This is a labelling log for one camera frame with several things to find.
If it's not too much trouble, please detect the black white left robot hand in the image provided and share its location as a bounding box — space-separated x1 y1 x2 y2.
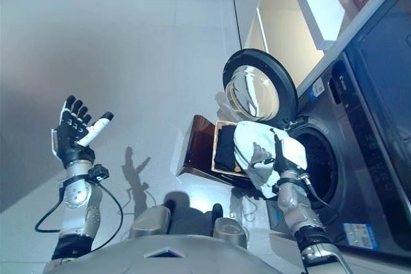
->
51 94 114 169

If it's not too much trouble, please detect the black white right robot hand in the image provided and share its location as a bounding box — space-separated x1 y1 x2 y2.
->
271 128 309 174

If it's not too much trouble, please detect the white garment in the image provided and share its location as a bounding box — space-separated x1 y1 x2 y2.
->
233 121 284 199

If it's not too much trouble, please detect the round glass washing machine door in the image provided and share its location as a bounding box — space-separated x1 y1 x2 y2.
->
222 48 298 124

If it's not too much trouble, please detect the dark grey washing machine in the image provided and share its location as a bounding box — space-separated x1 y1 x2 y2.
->
266 4 411 253

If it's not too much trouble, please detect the black rolled garment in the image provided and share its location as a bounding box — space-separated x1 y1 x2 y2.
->
214 126 239 171

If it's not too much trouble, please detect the wicker laundry basket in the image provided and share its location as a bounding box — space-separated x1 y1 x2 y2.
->
210 119 255 178

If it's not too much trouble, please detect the dark detergent drawer front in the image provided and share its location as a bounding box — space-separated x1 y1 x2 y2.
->
330 60 351 105

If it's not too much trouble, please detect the silver right robot leg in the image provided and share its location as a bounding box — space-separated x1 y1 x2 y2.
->
213 218 249 243

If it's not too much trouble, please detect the silver robot leg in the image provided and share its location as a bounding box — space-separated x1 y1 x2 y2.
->
213 218 249 243
128 206 173 240

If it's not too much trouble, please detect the blue bordered info sticker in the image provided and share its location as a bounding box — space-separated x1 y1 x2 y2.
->
342 222 382 250

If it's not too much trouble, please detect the silver left robot leg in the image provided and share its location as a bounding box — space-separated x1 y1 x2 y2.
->
128 206 173 240

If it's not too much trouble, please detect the white cabinet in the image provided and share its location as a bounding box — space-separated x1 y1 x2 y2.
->
232 0 411 89

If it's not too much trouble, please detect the grey robot torso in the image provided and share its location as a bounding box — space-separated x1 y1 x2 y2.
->
44 234 310 274

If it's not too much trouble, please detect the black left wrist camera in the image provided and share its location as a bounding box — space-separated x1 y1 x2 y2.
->
88 164 110 182

